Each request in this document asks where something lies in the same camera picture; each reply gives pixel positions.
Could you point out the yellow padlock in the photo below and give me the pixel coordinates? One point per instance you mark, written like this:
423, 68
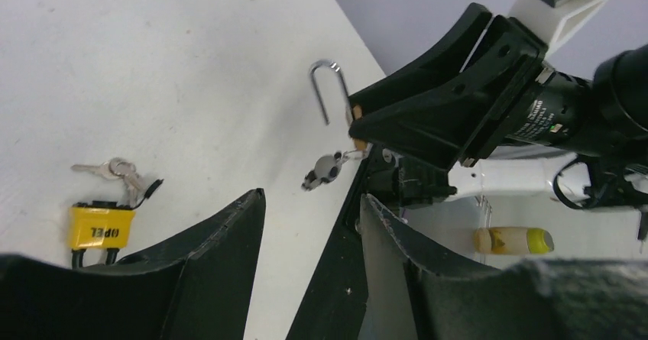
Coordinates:
103, 225

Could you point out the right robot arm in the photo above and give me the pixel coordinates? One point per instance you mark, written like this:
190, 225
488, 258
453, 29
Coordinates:
603, 121

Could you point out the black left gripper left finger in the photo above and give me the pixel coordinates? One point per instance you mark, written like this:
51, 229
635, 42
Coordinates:
194, 285

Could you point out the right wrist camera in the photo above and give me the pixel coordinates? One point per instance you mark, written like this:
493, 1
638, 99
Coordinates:
555, 22

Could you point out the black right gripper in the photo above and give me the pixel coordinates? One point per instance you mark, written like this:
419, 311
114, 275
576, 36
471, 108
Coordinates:
438, 113

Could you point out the yellow capped bottle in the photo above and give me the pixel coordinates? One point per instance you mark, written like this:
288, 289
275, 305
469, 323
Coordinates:
512, 241

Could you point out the silver keys bunch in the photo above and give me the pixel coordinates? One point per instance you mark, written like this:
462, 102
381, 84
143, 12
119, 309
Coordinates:
138, 190

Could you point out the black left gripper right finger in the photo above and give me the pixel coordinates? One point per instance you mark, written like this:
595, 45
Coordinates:
419, 289

